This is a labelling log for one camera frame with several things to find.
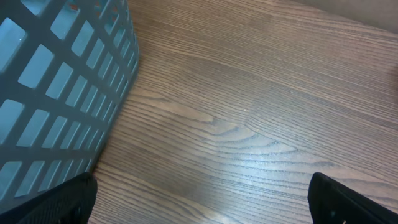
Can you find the grey plastic mesh basket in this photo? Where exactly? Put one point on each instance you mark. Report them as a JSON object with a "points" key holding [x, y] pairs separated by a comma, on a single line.
{"points": [[66, 69]]}

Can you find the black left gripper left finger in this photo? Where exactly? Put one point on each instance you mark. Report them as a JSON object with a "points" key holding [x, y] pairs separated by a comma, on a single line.
{"points": [[69, 202]]}

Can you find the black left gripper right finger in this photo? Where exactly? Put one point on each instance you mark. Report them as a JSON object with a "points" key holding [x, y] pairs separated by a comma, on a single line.
{"points": [[332, 202]]}

